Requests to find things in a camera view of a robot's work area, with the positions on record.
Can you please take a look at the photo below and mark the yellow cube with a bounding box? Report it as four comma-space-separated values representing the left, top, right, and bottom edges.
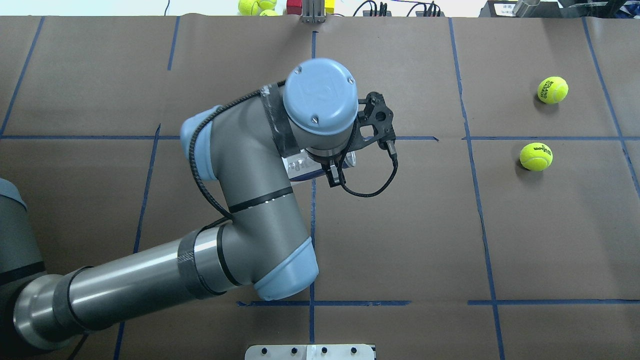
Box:
324, 0, 336, 14

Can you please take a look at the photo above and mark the tennis ball on desk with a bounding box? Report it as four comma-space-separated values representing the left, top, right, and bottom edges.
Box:
259, 9, 279, 17
257, 0, 278, 10
237, 0, 262, 16

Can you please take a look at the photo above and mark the aluminium frame post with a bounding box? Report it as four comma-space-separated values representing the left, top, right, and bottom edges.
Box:
301, 0, 326, 24

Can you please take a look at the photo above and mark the Roland Garros tennis ball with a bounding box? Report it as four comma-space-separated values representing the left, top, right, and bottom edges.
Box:
536, 76, 569, 105

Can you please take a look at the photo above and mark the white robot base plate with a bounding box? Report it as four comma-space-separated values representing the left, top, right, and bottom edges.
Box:
244, 343, 377, 360

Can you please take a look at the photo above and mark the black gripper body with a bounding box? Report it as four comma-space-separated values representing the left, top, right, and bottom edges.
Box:
346, 92, 397, 166

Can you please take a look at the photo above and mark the clear tennis ball can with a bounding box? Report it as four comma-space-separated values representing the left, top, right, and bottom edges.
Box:
281, 150, 356, 185

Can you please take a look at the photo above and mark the Wilson tennis ball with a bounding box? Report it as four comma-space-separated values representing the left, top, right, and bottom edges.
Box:
519, 142, 554, 172

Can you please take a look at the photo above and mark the red cube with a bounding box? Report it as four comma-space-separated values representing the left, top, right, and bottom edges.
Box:
285, 0, 303, 16

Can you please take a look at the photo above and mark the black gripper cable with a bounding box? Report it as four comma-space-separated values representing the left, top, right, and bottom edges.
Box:
190, 87, 399, 241

